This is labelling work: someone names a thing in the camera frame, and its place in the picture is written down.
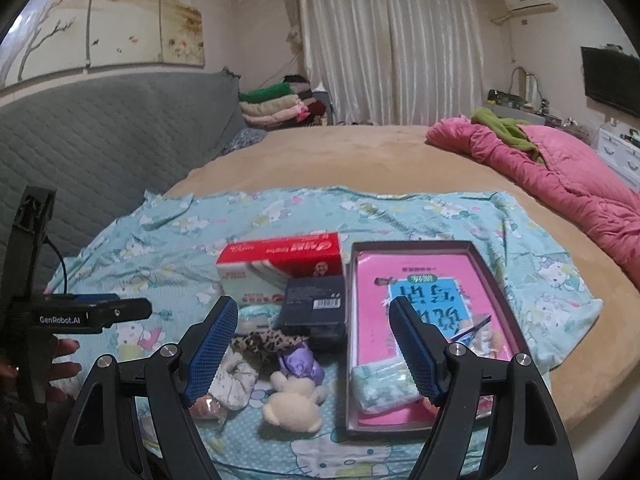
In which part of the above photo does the cluttered side desk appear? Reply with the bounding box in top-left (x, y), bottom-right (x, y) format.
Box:
top-left (487, 66), bottom-right (591, 136)

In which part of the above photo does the blossom wall painting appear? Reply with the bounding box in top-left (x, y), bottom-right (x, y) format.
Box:
top-left (0, 0), bottom-right (207, 93)

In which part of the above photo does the teal cartoon printed blanket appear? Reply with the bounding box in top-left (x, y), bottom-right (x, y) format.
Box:
top-left (45, 186), bottom-right (603, 466)

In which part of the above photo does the black cable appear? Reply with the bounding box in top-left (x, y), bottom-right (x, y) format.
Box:
top-left (42, 237), bottom-right (68, 295)

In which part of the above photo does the pile of folded clothes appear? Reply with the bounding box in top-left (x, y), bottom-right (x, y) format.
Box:
top-left (237, 75), bottom-right (328, 128)

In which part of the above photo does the dark floral pillow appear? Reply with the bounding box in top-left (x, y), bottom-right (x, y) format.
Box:
top-left (220, 127), bottom-right (268, 157)

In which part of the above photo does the beige plush rabbit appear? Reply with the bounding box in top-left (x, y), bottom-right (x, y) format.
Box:
top-left (262, 372), bottom-right (326, 433)

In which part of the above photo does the purple scrunchie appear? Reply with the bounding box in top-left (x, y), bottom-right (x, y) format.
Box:
top-left (280, 342), bottom-right (326, 383)

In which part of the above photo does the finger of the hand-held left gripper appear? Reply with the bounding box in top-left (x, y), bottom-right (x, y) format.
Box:
top-left (67, 292), bottom-right (121, 304)
top-left (100, 297), bottom-right (153, 325)

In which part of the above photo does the dark shallow cardboard box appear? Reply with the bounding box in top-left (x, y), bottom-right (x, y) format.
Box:
top-left (345, 240), bottom-right (531, 443)

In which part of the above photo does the leopard print scrunchie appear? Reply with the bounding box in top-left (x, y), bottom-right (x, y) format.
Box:
top-left (230, 330), bottom-right (306, 361)

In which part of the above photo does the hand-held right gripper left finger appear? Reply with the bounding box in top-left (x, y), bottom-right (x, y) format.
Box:
top-left (52, 296), bottom-right (239, 480)

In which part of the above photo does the red and white carton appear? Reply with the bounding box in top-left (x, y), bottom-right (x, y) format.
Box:
top-left (216, 232), bottom-right (345, 308)

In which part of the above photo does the person's left hand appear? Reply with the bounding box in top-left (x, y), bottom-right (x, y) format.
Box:
top-left (47, 339), bottom-right (83, 391)

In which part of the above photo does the pink quilt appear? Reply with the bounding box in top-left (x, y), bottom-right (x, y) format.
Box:
top-left (425, 116), bottom-right (640, 276)

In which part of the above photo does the small black box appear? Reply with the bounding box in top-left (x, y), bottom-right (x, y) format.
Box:
top-left (276, 276), bottom-right (348, 351)

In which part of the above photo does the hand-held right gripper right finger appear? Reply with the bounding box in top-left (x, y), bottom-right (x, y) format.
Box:
top-left (389, 296), bottom-right (578, 480)

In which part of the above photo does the pink and blue book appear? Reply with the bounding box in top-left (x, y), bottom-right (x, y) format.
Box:
top-left (350, 252), bottom-right (518, 431)

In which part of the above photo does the white curtain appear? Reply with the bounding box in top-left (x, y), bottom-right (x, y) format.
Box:
top-left (294, 0), bottom-right (476, 128)

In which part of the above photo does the grey quilted headboard cover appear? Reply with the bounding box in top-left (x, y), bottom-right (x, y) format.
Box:
top-left (0, 69), bottom-right (248, 301)

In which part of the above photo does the round bed with tan sheet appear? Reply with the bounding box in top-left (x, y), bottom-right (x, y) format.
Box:
top-left (165, 124), bottom-right (640, 461)

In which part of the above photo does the white floral scrunchie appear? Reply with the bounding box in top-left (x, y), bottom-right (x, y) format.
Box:
top-left (212, 350), bottom-right (258, 411)

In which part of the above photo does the green cloth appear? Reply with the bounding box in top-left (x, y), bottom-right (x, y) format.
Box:
top-left (471, 107), bottom-right (548, 166)

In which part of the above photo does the black wall television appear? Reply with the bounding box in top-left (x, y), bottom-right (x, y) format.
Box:
top-left (580, 46), bottom-right (640, 118)

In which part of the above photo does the white air conditioner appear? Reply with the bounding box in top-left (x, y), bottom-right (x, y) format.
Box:
top-left (502, 0), bottom-right (558, 13)

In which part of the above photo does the white drawer cabinet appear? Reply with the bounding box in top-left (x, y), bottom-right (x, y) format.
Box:
top-left (595, 127), bottom-right (640, 186)

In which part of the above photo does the teal patterned tissue pack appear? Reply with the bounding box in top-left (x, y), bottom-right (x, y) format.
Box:
top-left (351, 360), bottom-right (423, 416)

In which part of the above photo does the orange pink tube packet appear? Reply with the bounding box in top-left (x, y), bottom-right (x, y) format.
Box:
top-left (192, 394), bottom-right (228, 423)

